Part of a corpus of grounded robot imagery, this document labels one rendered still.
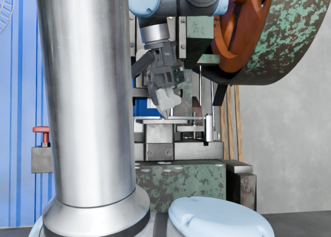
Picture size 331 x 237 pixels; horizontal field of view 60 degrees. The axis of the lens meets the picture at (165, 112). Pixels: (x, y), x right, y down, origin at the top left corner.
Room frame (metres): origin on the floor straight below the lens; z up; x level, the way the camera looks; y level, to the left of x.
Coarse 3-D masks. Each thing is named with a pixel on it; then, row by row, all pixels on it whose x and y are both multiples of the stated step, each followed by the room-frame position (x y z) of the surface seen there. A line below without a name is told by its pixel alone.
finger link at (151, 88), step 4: (148, 80) 0.77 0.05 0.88; (148, 84) 0.76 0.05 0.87; (152, 84) 0.76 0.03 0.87; (148, 88) 0.76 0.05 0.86; (152, 88) 0.76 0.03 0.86; (156, 88) 0.77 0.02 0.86; (148, 92) 0.77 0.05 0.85; (152, 92) 0.76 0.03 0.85; (152, 96) 0.77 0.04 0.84; (156, 96) 0.77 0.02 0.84; (152, 100) 0.78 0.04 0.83; (156, 100) 0.78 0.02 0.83; (156, 104) 0.79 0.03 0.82
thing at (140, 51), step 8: (136, 24) 0.99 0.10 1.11; (168, 24) 1.01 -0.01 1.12; (176, 24) 1.02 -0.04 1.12; (136, 32) 0.99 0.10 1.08; (176, 32) 1.02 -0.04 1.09; (136, 40) 0.99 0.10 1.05; (136, 48) 0.99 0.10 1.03; (176, 48) 1.02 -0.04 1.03; (136, 56) 0.98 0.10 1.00; (176, 56) 1.02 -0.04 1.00; (144, 72) 0.96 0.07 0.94; (136, 80) 0.99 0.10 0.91; (144, 80) 0.96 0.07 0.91; (176, 88) 1.02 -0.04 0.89
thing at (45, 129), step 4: (36, 128) 0.77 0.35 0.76; (40, 128) 0.77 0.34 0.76; (44, 128) 0.77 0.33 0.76; (48, 128) 0.77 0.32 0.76; (36, 132) 0.77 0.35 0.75; (40, 132) 0.77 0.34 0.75; (44, 132) 0.77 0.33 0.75; (48, 132) 0.78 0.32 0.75; (44, 136) 0.80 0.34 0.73; (48, 136) 0.80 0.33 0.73; (44, 140) 0.80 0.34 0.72; (48, 140) 0.80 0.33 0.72
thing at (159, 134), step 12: (144, 120) 0.78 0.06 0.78; (156, 120) 0.78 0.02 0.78; (168, 120) 0.79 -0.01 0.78; (180, 120) 0.79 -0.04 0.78; (144, 132) 0.91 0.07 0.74; (156, 132) 0.91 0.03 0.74; (168, 132) 0.91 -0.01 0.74; (144, 144) 0.91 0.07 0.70; (156, 144) 0.91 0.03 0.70; (168, 144) 0.91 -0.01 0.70; (144, 156) 0.91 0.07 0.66; (156, 156) 0.91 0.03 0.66; (168, 156) 0.91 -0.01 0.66
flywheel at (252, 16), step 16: (240, 0) 1.13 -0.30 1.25; (256, 0) 1.06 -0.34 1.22; (224, 16) 1.36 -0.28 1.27; (240, 16) 1.17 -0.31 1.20; (256, 16) 1.04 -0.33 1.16; (224, 32) 1.36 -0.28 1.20; (240, 32) 1.17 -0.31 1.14; (256, 32) 0.96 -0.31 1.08; (224, 48) 1.33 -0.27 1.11; (240, 48) 1.17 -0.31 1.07; (224, 64) 1.26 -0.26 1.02; (240, 64) 1.09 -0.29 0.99
